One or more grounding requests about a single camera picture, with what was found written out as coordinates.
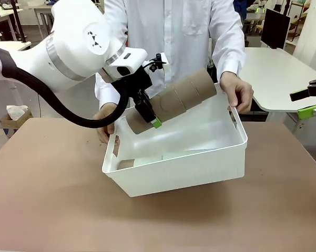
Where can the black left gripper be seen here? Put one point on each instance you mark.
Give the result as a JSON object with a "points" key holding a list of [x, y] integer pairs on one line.
{"points": [[132, 84]]}

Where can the pale green cup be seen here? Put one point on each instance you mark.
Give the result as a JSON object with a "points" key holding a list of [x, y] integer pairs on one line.
{"points": [[152, 160]]}

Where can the white plastic basket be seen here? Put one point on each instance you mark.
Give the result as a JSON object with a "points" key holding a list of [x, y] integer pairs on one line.
{"points": [[186, 173]]}

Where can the person's right forearm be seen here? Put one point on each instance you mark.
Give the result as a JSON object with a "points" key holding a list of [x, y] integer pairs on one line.
{"points": [[105, 92]]}

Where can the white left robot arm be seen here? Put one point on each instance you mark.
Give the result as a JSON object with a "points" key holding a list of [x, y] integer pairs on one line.
{"points": [[73, 44]]}

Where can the person's left forearm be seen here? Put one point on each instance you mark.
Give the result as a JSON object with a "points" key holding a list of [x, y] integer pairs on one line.
{"points": [[228, 57]]}

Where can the person's right hand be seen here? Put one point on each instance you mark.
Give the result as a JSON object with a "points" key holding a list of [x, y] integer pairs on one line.
{"points": [[103, 114]]}

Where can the person's left hand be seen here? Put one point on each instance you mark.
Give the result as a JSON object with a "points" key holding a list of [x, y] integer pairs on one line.
{"points": [[240, 92]]}

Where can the large white table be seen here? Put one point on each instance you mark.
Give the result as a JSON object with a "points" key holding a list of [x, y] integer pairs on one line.
{"points": [[273, 78]]}

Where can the black monitor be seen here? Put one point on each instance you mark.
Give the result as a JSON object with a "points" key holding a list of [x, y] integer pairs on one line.
{"points": [[274, 26]]}

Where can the wooden rack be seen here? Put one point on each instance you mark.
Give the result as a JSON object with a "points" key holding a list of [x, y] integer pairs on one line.
{"points": [[299, 21]]}

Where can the person in white shirt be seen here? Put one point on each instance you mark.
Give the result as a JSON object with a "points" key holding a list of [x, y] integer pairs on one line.
{"points": [[173, 31]]}

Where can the blue jacket garment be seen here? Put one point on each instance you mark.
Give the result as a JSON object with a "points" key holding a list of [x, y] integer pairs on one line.
{"points": [[239, 10]]}

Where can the cardboard box with tissue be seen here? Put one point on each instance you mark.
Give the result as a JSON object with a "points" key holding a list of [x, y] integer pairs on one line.
{"points": [[15, 115]]}

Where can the grey workbench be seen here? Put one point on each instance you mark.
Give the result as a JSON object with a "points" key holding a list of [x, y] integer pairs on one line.
{"points": [[43, 15]]}

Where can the small white table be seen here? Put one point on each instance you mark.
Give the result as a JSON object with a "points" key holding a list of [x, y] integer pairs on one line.
{"points": [[21, 45]]}

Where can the black tripod stand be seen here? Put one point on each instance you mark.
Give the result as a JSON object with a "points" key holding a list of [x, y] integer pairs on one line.
{"points": [[19, 23]]}

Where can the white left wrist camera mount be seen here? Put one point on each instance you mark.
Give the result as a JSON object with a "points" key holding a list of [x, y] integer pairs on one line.
{"points": [[163, 67]]}

